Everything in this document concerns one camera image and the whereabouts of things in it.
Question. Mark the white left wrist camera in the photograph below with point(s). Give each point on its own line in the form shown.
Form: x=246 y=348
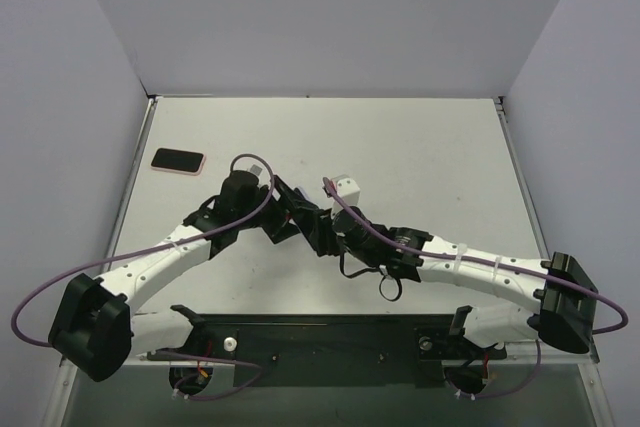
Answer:
x=256 y=170

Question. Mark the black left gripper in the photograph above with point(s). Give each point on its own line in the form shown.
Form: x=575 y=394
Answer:
x=278 y=208

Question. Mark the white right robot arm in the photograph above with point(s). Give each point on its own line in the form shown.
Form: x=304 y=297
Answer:
x=418 y=256

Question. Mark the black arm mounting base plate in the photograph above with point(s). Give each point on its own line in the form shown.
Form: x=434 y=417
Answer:
x=336 y=350

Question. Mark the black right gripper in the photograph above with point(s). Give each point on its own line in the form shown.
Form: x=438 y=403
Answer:
x=325 y=229

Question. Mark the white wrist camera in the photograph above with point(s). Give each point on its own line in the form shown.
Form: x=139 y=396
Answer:
x=347 y=189
x=256 y=170

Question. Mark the aluminium table edge rail right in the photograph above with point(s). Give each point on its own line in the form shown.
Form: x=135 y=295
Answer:
x=530 y=207

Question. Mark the black phone from lilac case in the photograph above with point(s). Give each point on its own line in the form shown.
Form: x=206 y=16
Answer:
x=300 y=191

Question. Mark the aluminium table edge rail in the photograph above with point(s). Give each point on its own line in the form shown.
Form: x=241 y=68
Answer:
x=125 y=207
x=530 y=207

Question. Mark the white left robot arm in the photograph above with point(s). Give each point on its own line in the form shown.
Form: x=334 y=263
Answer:
x=198 y=239

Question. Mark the aluminium table edge rail left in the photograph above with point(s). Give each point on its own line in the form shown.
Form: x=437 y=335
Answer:
x=125 y=207

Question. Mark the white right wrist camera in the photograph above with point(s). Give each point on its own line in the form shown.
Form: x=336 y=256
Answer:
x=347 y=189

